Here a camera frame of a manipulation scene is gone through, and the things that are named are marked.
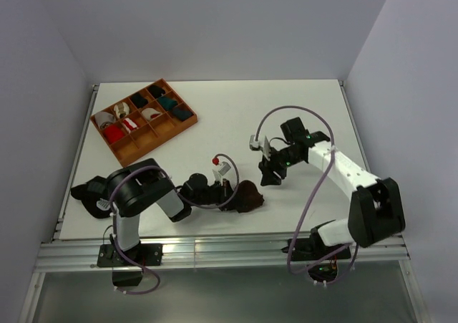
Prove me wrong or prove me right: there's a black patterned sock pile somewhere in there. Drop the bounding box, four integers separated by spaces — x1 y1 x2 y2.
70 175 110 219

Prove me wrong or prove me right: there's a red white striped sock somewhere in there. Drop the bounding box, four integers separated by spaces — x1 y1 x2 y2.
122 118 139 133

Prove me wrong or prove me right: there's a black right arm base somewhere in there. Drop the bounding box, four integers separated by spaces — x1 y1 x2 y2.
292 238 351 282

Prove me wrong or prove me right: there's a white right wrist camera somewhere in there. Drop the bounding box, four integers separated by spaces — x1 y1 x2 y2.
249 135 271 160

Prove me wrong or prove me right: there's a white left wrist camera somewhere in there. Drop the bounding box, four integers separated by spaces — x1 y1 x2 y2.
212 157 232 185

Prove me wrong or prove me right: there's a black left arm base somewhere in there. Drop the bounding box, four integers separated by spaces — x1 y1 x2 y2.
96 244 162 288

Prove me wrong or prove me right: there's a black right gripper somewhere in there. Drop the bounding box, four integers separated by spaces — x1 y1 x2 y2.
258 145 303 187

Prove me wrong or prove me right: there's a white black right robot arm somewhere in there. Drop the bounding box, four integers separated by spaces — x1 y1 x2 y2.
250 117 406 259

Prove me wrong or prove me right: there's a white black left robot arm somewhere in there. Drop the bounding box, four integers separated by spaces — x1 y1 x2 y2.
107 155 240 266

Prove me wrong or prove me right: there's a dark teal rolled sock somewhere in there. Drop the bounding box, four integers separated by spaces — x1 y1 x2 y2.
171 107 193 122

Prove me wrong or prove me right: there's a beige brown rolled sock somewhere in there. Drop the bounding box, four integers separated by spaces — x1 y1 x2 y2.
113 102 130 119

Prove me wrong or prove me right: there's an orange wooden divider tray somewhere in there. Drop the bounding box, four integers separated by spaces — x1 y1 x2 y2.
90 79 198 167

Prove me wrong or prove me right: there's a grey white rolled sock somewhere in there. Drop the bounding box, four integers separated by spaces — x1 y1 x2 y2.
94 111 116 130

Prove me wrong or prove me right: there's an aluminium frame rail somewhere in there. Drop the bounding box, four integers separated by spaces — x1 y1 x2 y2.
34 231 411 272

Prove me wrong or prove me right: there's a teal green rolled sock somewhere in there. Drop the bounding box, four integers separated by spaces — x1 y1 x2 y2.
156 96 178 111

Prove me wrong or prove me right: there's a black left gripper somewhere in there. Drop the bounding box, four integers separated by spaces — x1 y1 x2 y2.
190 179 246 211

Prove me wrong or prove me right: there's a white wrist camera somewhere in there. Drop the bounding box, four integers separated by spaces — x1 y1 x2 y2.
249 135 271 160
212 157 232 185

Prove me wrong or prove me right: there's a white red rolled sock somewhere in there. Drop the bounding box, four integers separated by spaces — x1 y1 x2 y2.
141 107 161 121

